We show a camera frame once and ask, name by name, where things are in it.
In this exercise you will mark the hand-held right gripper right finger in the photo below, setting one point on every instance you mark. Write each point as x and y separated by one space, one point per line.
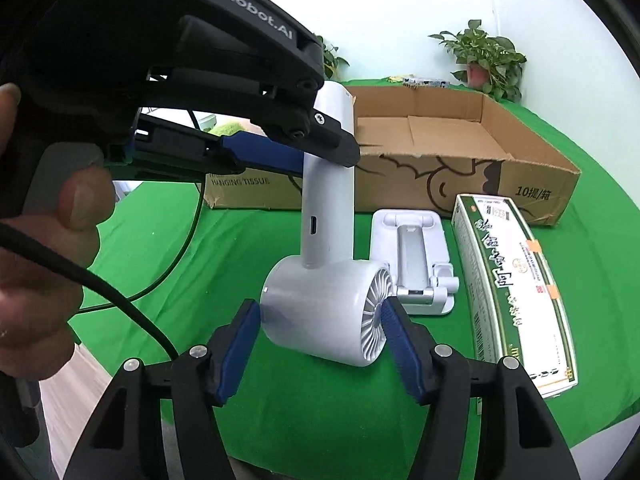
400 355

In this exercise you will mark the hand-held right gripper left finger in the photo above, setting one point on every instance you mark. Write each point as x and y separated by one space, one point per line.
240 355

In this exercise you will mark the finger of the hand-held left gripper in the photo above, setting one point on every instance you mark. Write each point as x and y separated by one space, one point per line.
330 140
260 152

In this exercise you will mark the large cardboard box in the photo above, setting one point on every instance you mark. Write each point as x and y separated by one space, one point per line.
425 170

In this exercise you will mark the white phone stand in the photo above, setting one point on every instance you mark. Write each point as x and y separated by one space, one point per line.
415 245

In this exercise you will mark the green and white carton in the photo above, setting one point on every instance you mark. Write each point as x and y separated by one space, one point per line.
515 285

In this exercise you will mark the person's left hand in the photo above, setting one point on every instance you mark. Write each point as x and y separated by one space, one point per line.
35 320

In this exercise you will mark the large leafy potted plant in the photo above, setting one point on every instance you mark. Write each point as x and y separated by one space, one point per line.
332 62

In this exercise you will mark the green tablecloth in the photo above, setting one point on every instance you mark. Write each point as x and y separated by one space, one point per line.
300 410

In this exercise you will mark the tissue packet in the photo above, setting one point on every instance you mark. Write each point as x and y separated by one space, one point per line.
425 82

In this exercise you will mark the potted plant in terracotta pot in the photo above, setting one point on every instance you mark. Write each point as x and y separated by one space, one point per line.
485 50

